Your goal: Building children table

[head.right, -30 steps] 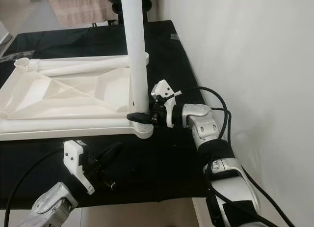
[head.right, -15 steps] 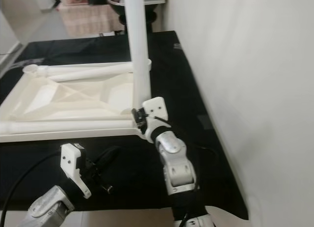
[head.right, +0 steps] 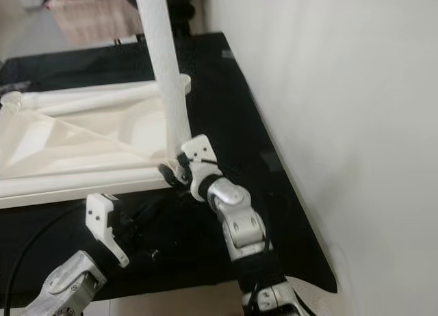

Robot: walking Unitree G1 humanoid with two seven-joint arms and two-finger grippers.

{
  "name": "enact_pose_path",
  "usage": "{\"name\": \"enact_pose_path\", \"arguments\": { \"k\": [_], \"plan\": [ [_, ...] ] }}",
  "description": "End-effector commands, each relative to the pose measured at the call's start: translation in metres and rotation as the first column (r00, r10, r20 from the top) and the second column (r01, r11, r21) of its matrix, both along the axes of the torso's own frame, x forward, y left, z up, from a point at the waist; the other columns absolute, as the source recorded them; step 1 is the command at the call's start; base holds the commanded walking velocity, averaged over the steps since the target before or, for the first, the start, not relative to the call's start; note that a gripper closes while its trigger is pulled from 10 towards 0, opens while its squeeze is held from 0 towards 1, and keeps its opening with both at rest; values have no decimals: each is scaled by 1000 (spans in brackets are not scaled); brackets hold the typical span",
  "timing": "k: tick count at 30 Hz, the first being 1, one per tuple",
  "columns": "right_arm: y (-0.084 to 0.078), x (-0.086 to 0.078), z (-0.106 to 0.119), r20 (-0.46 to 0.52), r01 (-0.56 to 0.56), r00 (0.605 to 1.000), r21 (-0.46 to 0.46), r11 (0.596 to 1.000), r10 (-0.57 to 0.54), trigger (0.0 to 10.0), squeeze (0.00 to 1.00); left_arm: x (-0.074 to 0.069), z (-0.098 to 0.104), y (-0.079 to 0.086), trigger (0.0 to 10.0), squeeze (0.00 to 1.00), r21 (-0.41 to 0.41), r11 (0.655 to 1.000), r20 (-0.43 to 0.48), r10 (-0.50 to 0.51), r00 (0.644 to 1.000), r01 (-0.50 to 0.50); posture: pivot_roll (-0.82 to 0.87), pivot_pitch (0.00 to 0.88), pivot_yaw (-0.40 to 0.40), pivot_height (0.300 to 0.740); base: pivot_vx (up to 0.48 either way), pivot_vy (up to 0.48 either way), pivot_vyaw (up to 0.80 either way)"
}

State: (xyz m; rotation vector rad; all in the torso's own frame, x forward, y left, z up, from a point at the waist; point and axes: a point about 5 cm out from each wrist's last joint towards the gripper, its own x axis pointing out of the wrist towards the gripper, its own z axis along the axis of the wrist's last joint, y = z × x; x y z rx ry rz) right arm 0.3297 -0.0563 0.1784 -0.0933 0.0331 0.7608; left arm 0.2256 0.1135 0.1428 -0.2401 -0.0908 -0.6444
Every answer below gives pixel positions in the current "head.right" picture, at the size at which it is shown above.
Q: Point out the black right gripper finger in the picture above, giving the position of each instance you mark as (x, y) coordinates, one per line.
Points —
(171, 175)

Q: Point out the white plastic table top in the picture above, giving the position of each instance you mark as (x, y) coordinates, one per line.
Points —
(82, 145)

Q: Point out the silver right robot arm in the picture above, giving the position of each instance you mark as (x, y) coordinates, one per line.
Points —
(239, 220)

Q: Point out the beige fringed table cloth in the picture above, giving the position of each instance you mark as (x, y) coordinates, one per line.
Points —
(96, 22)

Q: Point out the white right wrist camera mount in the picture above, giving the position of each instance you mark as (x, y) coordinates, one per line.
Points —
(198, 152)

